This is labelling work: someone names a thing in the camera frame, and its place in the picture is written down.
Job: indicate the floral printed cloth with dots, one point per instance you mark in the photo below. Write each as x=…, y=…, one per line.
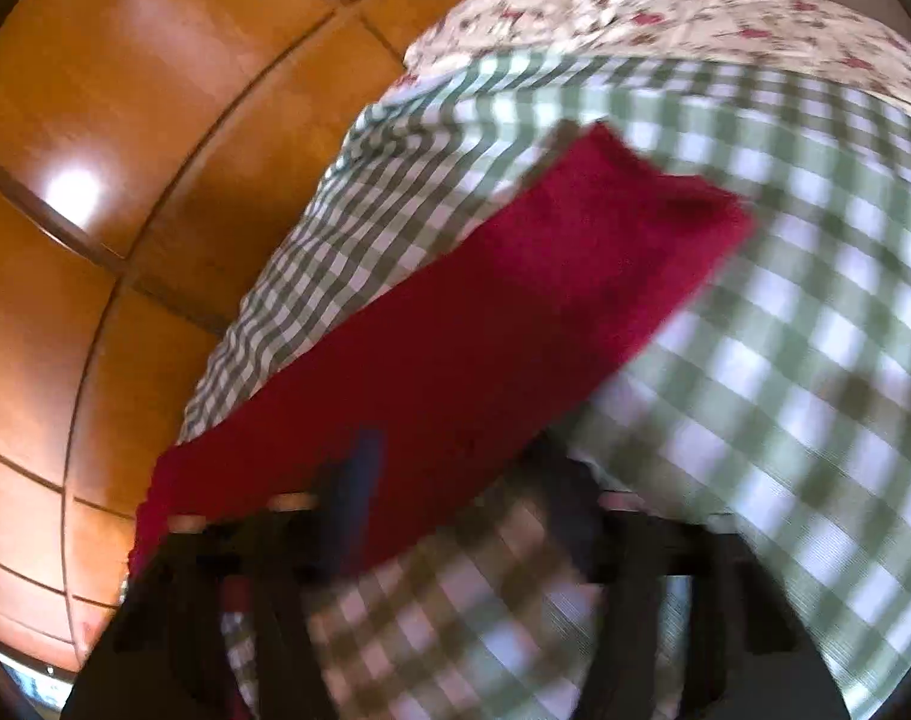
x=650, y=7

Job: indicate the green checked blanket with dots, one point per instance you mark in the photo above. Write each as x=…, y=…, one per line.
x=800, y=390

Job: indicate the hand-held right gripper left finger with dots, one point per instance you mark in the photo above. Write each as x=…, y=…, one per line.
x=354, y=495

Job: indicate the red cloth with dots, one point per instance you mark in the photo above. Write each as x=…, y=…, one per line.
x=463, y=330

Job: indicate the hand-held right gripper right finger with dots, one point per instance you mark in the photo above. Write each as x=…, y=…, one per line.
x=568, y=510

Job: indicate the wooden wardrobe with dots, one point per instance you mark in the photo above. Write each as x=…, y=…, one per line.
x=163, y=90

